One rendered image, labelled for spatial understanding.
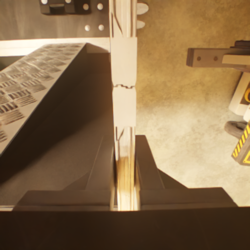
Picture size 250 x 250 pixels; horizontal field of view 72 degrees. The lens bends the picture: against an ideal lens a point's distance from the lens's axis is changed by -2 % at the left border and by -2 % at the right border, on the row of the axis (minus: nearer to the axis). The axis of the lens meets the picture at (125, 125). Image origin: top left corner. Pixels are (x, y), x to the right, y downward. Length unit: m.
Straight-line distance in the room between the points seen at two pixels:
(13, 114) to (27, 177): 0.14
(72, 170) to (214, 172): 1.40
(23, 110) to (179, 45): 0.90
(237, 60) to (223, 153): 1.22
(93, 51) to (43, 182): 0.72
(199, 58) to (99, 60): 0.65
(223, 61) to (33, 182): 0.30
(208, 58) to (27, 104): 0.32
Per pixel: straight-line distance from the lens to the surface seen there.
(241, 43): 0.37
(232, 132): 1.23
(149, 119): 1.16
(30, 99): 0.39
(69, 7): 0.84
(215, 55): 0.29
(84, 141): 0.29
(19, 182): 0.25
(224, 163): 1.55
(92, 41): 0.88
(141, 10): 0.26
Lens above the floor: 1.04
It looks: 64 degrees down
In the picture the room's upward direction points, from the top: 178 degrees clockwise
